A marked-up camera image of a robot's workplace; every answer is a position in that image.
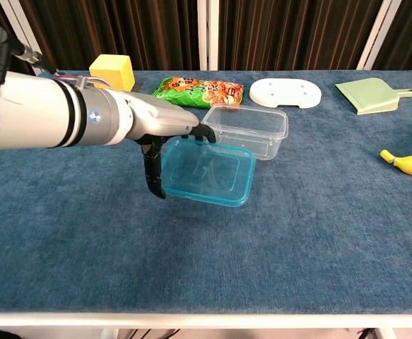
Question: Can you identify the blue felt table cloth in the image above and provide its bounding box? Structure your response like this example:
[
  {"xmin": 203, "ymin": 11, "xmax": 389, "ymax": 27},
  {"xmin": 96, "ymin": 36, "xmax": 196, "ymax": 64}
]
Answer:
[{"xmin": 0, "ymin": 69, "xmax": 412, "ymax": 316}]

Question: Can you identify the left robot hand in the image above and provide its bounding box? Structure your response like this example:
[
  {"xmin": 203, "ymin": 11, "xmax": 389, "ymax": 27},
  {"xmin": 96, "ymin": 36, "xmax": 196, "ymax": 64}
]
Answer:
[{"xmin": 125, "ymin": 92, "xmax": 218, "ymax": 201}]

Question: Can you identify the white oval plastic board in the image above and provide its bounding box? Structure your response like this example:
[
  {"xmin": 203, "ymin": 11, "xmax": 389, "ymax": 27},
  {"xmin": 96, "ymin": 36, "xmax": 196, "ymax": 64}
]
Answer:
[{"xmin": 249, "ymin": 78, "xmax": 323, "ymax": 110}]

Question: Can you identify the dark pleated curtain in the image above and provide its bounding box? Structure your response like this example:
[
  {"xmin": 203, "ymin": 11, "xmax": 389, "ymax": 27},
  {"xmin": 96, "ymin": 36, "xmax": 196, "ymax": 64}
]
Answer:
[{"xmin": 0, "ymin": 0, "xmax": 412, "ymax": 71}]

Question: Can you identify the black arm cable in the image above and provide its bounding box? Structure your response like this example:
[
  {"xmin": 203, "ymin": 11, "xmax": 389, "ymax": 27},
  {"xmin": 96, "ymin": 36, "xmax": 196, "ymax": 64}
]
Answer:
[{"xmin": 0, "ymin": 27, "xmax": 65, "ymax": 93}]

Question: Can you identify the yellow cube block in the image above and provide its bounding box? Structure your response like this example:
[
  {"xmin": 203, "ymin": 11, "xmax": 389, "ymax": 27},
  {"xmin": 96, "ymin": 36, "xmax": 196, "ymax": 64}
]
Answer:
[{"xmin": 88, "ymin": 54, "xmax": 137, "ymax": 94}]

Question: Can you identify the white frame post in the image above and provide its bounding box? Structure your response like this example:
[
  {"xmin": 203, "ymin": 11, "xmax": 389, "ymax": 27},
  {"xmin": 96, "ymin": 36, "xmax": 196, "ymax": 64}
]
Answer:
[
  {"xmin": 355, "ymin": 0, "xmax": 404, "ymax": 71},
  {"xmin": 197, "ymin": 0, "xmax": 221, "ymax": 71},
  {"xmin": 0, "ymin": 0, "xmax": 39, "ymax": 71}
]

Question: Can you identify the clear plastic container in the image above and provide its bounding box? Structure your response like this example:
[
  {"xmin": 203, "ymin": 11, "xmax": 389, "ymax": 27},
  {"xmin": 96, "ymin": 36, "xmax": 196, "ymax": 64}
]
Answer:
[{"xmin": 201, "ymin": 104, "xmax": 290, "ymax": 162}]

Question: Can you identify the green orange snack bag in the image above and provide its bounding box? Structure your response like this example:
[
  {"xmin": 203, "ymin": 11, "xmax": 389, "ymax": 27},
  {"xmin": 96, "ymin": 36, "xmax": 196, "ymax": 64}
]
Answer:
[{"xmin": 151, "ymin": 76, "xmax": 246, "ymax": 110}]

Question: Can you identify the blue translucent plastic lid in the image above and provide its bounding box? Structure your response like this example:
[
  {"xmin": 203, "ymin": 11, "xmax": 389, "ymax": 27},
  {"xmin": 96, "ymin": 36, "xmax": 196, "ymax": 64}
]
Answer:
[{"xmin": 160, "ymin": 138, "xmax": 257, "ymax": 209}]

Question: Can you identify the pale green dustpan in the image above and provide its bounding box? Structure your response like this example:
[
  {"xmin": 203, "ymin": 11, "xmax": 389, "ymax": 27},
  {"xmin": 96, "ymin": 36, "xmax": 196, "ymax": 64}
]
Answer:
[{"xmin": 334, "ymin": 77, "xmax": 412, "ymax": 117}]

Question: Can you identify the black cable bundle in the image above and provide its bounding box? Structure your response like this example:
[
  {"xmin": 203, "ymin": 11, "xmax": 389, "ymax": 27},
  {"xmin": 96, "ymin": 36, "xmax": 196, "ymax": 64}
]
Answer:
[{"xmin": 119, "ymin": 328, "xmax": 180, "ymax": 339}]

